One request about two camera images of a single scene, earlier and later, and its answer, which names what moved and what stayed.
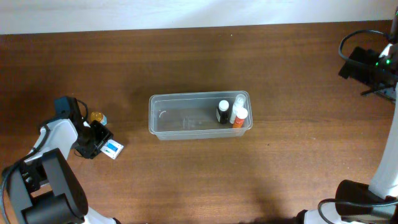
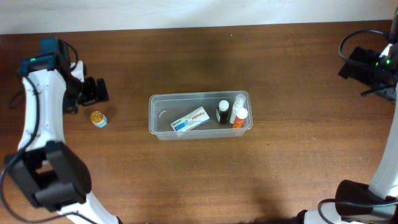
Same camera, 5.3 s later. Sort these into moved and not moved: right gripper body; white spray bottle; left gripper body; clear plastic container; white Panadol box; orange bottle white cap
Moved: left gripper body; white Panadol box
Not moved: white spray bottle; clear plastic container; orange bottle white cap; right gripper body
